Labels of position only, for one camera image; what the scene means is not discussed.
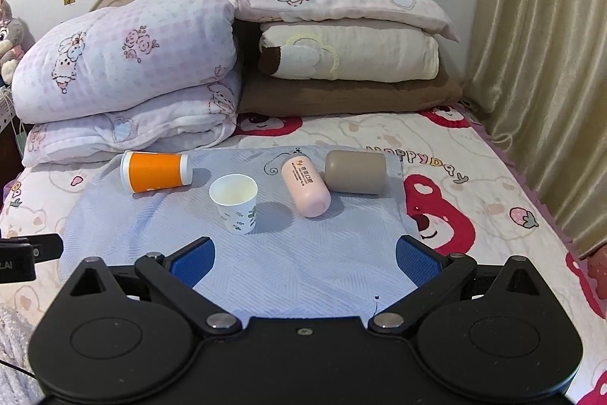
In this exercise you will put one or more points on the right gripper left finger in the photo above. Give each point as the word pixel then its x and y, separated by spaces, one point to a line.
pixel 129 332

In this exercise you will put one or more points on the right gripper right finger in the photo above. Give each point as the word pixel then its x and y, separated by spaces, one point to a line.
pixel 479 332

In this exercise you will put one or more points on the white floral paper cup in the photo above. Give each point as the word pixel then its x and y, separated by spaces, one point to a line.
pixel 235 197

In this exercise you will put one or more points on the orange white cup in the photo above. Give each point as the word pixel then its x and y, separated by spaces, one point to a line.
pixel 142 172

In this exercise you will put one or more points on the taupe grey cup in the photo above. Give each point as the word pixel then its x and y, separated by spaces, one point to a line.
pixel 355 172

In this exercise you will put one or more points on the cartoon bear bed sheet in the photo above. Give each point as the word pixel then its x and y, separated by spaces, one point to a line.
pixel 460 193

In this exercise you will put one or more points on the light blue mat cloth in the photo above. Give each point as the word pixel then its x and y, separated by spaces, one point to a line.
pixel 340 264

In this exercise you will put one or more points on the grey plush toy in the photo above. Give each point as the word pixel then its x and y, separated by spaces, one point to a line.
pixel 15 40

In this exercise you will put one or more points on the pink checkered folded quilt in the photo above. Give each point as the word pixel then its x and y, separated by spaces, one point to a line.
pixel 156 75

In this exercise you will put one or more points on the pink bottle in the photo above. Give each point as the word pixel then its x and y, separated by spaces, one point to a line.
pixel 307 189

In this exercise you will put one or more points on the beige curtain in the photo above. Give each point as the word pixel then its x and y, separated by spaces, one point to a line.
pixel 536 76

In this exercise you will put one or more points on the brown folded blanket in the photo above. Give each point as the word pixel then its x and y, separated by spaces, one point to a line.
pixel 274 97

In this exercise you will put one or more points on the cream folded blanket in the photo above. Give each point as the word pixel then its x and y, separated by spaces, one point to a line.
pixel 349 50

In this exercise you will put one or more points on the pink cartoon pillow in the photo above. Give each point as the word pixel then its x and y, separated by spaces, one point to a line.
pixel 426 15

